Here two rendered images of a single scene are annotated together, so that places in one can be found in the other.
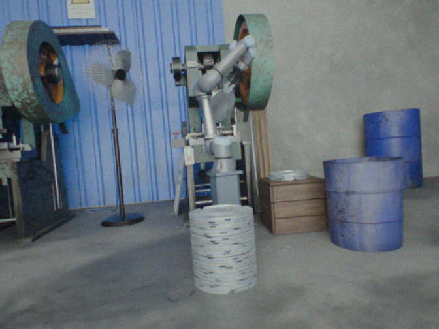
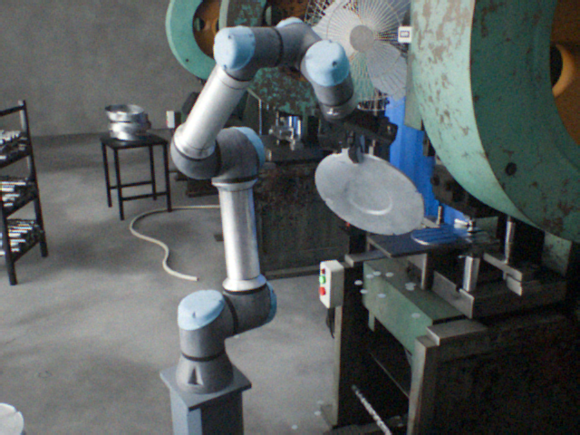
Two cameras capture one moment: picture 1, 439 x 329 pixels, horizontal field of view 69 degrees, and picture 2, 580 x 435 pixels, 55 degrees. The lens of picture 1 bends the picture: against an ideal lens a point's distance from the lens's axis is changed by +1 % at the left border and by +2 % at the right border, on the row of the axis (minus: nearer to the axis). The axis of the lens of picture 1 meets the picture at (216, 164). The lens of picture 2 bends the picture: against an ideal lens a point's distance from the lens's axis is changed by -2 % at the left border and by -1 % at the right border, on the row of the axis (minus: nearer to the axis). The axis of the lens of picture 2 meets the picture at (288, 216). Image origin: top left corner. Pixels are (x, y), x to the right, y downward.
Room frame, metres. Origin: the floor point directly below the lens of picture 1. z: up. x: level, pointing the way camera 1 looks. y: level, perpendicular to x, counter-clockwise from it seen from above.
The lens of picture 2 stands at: (2.02, -1.34, 1.33)
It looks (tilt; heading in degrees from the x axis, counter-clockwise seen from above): 19 degrees down; 78
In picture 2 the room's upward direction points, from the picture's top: straight up
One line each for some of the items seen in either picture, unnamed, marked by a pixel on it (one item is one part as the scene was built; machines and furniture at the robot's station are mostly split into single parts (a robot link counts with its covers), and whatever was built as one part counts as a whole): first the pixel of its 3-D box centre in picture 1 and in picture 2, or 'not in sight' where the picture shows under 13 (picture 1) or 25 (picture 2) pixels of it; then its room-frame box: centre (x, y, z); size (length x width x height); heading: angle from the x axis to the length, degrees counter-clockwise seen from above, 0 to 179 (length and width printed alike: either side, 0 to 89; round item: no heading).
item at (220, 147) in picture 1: (221, 146); (204, 321); (2.07, -0.04, 0.62); 0.13 x 0.12 x 0.14; 25
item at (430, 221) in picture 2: (194, 132); (438, 221); (2.82, 0.18, 0.76); 0.17 x 0.06 x 0.10; 97
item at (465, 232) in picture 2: not in sight; (469, 239); (2.83, 0.01, 0.76); 0.15 x 0.09 x 0.05; 97
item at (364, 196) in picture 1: (362, 200); not in sight; (1.83, -0.83, 0.24); 0.42 x 0.42 x 0.48
